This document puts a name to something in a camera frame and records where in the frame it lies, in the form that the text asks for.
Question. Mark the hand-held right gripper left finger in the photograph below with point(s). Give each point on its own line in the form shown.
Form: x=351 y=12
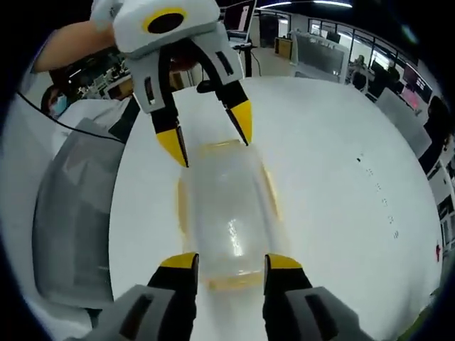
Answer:
x=170 y=302

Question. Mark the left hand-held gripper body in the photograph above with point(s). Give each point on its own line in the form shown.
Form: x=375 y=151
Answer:
x=135 y=32

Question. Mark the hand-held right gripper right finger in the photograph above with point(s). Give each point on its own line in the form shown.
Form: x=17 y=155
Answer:
x=288 y=302

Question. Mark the clear box with plastic buckle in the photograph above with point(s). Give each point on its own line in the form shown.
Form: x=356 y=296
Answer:
x=227 y=199

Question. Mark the black flat object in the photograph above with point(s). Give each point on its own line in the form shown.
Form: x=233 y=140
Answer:
x=205 y=87

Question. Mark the black monitor stand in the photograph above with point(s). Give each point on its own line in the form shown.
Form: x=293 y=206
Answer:
x=248 y=60

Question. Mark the yellow cabinet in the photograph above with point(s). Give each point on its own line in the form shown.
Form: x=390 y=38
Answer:
x=283 y=48

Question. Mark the grey desk partition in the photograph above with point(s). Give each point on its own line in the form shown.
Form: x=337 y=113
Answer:
x=320 y=53

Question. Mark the grey mesh office chair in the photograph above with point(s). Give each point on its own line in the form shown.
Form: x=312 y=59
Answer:
x=74 y=213

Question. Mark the small red item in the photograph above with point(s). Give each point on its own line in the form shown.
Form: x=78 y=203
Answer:
x=438 y=253

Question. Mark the monitor with red screen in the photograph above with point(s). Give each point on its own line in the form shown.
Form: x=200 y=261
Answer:
x=417 y=89

